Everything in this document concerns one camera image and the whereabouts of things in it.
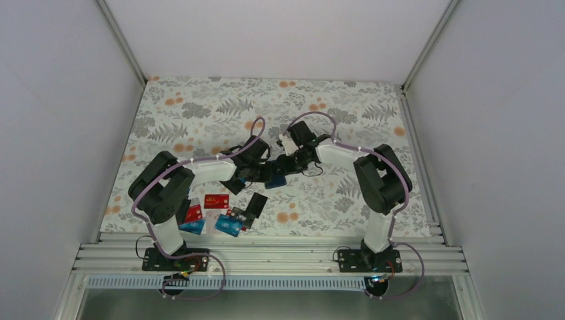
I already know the blue leather card holder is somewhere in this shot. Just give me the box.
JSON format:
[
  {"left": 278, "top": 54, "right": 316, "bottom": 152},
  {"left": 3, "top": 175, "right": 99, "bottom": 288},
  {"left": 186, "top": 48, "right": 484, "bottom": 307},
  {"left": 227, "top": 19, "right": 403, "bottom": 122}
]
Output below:
[{"left": 265, "top": 174, "right": 287, "bottom": 189}]

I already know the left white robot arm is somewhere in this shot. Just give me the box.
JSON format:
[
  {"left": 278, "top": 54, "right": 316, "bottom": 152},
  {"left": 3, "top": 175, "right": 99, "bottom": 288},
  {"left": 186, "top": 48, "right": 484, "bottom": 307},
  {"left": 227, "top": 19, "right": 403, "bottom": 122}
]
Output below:
[{"left": 128, "top": 135, "right": 271, "bottom": 270}]

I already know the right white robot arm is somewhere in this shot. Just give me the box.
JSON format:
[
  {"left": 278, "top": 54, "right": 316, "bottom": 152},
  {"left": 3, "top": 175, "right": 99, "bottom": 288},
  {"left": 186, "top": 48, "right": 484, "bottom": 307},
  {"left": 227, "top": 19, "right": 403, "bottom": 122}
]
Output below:
[{"left": 277, "top": 121, "right": 412, "bottom": 271}]

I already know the black card upper left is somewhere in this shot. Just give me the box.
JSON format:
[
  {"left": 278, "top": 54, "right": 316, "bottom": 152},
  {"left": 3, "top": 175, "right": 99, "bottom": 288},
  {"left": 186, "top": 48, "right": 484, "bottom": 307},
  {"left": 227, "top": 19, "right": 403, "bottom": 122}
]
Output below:
[{"left": 221, "top": 177, "right": 247, "bottom": 195}]

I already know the small black card top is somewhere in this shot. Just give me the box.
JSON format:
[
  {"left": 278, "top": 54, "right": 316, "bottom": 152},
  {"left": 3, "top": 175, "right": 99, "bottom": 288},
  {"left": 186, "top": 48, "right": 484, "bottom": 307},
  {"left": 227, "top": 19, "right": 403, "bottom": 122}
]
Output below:
[{"left": 245, "top": 193, "right": 268, "bottom": 218}]

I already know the black vip card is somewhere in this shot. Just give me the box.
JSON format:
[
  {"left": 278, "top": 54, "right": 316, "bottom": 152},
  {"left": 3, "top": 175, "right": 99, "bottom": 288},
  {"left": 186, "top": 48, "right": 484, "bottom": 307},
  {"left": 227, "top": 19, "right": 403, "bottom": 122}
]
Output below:
[{"left": 227, "top": 207, "right": 257, "bottom": 231}]

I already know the red card upper left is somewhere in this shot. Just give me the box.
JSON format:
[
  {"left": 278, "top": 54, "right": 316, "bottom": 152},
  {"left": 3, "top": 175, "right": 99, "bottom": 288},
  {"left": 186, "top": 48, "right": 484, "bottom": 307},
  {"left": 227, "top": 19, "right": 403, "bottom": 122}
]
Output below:
[{"left": 203, "top": 194, "right": 229, "bottom": 209}]

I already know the red card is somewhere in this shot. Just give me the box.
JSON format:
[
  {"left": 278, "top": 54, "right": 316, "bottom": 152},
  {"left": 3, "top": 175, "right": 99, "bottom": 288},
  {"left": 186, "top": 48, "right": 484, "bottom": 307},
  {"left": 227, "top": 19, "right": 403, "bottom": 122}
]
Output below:
[
  {"left": 203, "top": 194, "right": 229, "bottom": 209},
  {"left": 183, "top": 204, "right": 203, "bottom": 223}
]

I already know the blue card centre pile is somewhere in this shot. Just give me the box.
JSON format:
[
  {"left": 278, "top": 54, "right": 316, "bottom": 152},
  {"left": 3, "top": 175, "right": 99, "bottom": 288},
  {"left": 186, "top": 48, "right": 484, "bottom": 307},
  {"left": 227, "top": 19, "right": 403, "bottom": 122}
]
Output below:
[{"left": 214, "top": 215, "right": 243, "bottom": 237}]

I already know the red card lower left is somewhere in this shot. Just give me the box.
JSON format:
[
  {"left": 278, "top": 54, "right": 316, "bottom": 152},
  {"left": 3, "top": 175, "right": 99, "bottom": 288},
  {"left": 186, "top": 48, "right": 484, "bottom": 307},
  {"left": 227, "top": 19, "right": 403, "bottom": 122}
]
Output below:
[{"left": 183, "top": 204, "right": 203, "bottom": 223}]

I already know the blue card front left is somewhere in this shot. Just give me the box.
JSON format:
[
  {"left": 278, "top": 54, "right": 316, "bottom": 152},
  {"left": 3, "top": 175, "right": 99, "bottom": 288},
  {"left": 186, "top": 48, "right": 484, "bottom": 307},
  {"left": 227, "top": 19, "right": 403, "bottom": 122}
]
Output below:
[{"left": 179, "top": 219, "right": 205, "bottom": 235}]

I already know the floral patterned table mat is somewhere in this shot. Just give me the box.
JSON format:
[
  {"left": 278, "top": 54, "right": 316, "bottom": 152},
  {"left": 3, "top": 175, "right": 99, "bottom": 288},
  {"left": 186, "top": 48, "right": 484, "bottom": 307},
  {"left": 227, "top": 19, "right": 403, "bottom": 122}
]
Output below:
[{"left": 101, "top": 77, "right": 417, "bottom": 237}]

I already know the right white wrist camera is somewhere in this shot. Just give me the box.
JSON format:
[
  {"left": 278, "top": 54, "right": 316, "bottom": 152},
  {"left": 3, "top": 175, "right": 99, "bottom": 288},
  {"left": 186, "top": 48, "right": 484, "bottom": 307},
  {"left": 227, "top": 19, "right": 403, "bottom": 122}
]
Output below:
[{"left": 277, "top": 134, "right": 299, "bottom": 156}]

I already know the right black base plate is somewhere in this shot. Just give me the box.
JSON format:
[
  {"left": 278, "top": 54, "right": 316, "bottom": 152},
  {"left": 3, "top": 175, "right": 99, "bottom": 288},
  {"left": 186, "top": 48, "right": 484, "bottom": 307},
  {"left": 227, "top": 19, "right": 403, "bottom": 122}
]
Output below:
[{"left": 337, "top": 249, "right": 403, "bottom": 273}]

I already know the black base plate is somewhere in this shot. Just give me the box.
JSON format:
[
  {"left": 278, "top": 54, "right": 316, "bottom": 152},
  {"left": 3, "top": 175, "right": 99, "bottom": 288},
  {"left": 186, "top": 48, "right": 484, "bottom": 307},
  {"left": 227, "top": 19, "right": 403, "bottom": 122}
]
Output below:
[
  {"left": 337, "top": 249, "right": 403, "bottom": 273},
  {"left": 141, "top": 247, "right": 209, "bottom": 272}
]

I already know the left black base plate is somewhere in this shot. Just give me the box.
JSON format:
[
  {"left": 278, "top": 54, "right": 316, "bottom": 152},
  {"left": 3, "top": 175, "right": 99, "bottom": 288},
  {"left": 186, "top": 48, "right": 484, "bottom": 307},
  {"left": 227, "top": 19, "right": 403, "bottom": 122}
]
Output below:
[{"left": 141, "top": 247, "right": 209, "bottom": 272}]

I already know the grey slotted cable duct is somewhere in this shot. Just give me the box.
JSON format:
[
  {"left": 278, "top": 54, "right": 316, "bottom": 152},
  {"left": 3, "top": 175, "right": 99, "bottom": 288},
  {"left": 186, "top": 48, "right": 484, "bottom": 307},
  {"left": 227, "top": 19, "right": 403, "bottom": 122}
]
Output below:
[{"left": 85, "top": 275, "right": 368, "bottom": 291}]

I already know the aluminium rail frame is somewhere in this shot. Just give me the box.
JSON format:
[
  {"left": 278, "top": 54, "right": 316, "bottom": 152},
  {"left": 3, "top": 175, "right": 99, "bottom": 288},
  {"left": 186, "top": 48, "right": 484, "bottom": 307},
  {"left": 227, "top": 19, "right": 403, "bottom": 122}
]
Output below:
[{"left": 72, "top": 233, "right": 468, "bottom": 276}]

